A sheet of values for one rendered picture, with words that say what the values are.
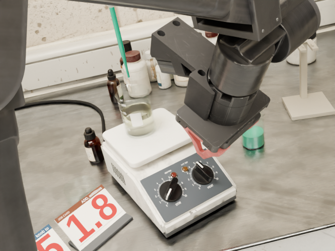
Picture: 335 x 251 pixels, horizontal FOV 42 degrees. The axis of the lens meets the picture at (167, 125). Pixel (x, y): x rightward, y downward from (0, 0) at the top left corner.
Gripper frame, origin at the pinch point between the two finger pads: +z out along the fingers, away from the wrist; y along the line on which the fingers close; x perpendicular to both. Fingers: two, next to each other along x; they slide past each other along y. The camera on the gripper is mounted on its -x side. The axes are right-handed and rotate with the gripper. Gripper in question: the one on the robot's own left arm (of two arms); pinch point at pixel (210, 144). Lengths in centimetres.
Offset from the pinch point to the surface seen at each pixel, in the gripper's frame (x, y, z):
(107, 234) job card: -3.3, 15.6, 12.2
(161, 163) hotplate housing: -4.8, 3.7, 7.4
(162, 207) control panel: 0.3, 8.6, 7.1
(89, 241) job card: -4.3, 18.1, 12.3
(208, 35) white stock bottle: -27, -36, 25
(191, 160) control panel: -2.2, 0.1, 7.3
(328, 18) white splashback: -12, -66, 26
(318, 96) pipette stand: 2.7, -33.3, 15.9
